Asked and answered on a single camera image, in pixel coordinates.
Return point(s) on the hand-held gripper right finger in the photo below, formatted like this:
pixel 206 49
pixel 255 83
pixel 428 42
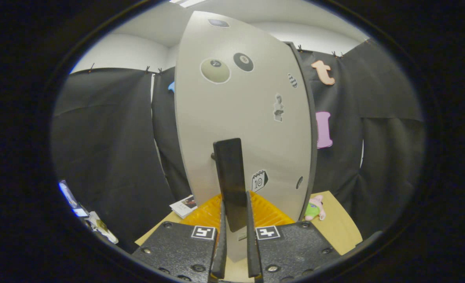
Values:
pixel 252 255

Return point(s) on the tablet with lit screen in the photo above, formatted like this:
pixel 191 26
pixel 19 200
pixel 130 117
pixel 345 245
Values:
pixel 69 196

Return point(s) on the grey shoe cabinet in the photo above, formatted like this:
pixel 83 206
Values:
pixel 315 157

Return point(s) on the black backdrop cloth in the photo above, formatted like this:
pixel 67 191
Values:
pixel 107 137

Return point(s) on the long ceiling light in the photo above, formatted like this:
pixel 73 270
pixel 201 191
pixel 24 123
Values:
pixel 187 2

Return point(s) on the white cluttered device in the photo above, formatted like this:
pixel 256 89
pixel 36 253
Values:
pixel 101 228

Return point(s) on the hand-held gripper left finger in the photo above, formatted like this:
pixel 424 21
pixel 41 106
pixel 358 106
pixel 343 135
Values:
pixel 221 255

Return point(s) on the light grey shoe cabinet door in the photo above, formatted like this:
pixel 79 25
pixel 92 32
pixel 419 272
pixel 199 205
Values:
pixel 248 118

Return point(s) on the pink and green plush toy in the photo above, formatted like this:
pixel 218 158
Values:
pixel 315 208

